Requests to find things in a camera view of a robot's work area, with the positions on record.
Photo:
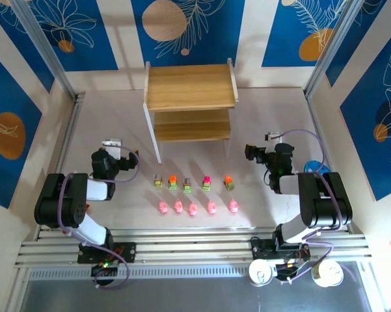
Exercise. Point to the white drink can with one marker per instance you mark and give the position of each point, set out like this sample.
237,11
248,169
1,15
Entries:
261,273

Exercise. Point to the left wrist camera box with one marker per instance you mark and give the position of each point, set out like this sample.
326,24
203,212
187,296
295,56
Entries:
112,143

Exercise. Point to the black electronics board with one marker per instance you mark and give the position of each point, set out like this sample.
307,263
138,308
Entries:
284,274
101,271

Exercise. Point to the aluminium side rail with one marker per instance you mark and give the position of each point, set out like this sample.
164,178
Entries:
72,120
315,120

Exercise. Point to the green truck orange mixer drum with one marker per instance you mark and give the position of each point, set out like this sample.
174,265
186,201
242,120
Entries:
172,183
229,183

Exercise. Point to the green truck pink mixer drum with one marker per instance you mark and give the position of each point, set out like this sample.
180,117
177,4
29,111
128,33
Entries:
207,183

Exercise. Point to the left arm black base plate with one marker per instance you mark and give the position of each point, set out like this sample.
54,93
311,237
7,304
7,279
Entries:
130,252

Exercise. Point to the aluminium frame post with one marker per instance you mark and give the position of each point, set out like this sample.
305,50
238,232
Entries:
336,48
48,48

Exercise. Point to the pink plastic pig toy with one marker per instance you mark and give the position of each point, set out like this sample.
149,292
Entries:
234,206
163,207
211,207
192,209
178,206

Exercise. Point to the green truck grey ladder top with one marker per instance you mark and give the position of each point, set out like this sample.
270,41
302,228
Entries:
157,182
187,186

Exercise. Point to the wooden shelf white frame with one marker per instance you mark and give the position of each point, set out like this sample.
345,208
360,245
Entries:
188,84

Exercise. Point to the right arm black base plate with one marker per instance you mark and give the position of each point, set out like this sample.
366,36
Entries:
258,250

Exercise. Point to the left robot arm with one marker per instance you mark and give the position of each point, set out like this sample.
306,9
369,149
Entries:
71,195

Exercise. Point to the aluminium rail base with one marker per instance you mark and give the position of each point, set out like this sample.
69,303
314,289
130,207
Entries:
198,247

